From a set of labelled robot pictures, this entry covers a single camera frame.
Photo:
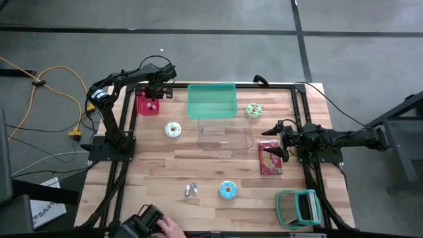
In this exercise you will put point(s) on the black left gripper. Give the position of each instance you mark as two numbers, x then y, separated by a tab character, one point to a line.
158	77

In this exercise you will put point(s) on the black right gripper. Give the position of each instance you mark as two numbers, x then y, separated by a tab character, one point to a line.
291	139

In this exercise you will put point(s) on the red snack packet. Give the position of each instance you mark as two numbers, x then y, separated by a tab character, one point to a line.
271	163

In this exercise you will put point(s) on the white frosted donut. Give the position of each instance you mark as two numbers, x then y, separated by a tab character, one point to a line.
169	133

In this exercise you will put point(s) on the clear plastic bin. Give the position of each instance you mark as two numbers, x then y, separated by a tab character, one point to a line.
224	135

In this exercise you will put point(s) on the blue frosted donut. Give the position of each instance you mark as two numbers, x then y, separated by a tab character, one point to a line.
223	194

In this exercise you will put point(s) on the small grey bullet-shaped cap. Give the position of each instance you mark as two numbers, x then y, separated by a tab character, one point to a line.
187	191

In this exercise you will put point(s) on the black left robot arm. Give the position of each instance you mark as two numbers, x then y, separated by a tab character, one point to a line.
112	129

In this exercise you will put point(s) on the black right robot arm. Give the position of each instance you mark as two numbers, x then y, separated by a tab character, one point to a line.
350	137

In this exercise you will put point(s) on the red plastic basket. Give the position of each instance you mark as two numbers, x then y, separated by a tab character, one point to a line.
142	110

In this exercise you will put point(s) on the green frosted donut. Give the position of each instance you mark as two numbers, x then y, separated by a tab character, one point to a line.
248	112

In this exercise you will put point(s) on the green translucent plastic bin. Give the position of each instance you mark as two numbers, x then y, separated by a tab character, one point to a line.
211	100

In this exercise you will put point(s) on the green mesh pencil holder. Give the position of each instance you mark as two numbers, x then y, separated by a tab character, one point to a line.
291	208

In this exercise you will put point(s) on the black side table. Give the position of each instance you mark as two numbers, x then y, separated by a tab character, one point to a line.
403	152

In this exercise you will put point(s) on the person's hand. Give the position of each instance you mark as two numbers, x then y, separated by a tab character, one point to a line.
170	228

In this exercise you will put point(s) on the white cardboard box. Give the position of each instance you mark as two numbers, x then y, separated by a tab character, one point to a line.
46	211

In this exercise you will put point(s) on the black workstation stand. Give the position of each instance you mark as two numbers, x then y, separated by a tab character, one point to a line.
16	215

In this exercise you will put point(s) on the black aluminium table frame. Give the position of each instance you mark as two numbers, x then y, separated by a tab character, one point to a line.
281	86

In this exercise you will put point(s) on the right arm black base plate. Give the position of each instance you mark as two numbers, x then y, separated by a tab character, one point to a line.
330	158

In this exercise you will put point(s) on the black frame clamp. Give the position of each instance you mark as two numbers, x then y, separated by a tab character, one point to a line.
261	79

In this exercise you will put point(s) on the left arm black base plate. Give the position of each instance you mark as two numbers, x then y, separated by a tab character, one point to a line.
99	153

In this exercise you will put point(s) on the silver frame bracket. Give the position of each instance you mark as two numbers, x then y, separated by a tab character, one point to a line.
307	235

